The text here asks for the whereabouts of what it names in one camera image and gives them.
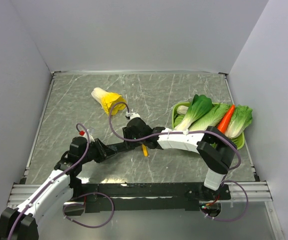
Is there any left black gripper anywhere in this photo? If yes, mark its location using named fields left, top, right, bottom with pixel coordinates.
left=80, top=137, right=117, bottom=164

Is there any black remote control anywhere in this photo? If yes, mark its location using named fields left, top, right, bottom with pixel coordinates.
left=107, top=141, right=141, bottom=153

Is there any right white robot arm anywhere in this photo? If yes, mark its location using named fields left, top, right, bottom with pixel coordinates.
left=124, top=117, right=237, bottom=199

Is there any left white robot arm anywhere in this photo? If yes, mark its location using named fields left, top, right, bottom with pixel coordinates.
left=0, top=136, right=117, bottom=240

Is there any yellow toy cabbage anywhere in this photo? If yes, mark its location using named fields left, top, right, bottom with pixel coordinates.
left=91, top=87, right=126, bottom=116

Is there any dark green bok choy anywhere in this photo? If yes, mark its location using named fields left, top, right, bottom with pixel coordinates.
left=174, top=94, right=212, bottom=131

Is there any light green napa cabbage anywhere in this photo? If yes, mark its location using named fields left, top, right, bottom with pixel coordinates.
left=189, top=103, right=232, bottom=131

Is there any orange toy carrot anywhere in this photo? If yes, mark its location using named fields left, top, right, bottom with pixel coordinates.
left=217, top=105, right=235, bottom=134

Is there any green plastic tray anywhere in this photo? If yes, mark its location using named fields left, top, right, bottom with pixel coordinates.
left=171, top=101, right=246, bottom=151

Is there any green lettuce toy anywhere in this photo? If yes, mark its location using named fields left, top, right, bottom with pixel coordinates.
left=225, top=105, right=252, bottom=139

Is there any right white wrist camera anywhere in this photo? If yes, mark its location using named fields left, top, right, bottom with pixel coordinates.
left=125, top=112, right=140, bottom=121

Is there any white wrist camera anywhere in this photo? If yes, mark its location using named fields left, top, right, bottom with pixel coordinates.
left=125, top=112, right=140, bottom=121
left=79, top=127, right=95, bottom=142

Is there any yellow handled screwdriver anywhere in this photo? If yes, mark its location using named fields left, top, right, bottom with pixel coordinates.
left=142, top=145, right=149, bottom=157

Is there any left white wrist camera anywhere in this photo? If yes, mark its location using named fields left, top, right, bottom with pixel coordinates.
left=79, top=127, right=95, bottom=142

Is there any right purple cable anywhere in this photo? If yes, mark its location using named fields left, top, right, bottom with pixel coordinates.
left=108, top=101, right=242, bottom=171

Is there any purple cable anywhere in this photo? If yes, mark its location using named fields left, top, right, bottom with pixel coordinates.
left=6, top=122, right=92, bottom=240
left=108, top=101, right=242, bottom=171

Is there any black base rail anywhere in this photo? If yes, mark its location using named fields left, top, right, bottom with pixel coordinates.
left=64, top=182, right=231, bottom=213

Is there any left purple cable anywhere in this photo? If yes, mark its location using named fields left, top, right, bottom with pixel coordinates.
left=6, top=122, right=92, bottom=240

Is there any aluminium frame rail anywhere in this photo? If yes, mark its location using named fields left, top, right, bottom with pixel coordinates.
left=7, top=181, right=273, bottom=208

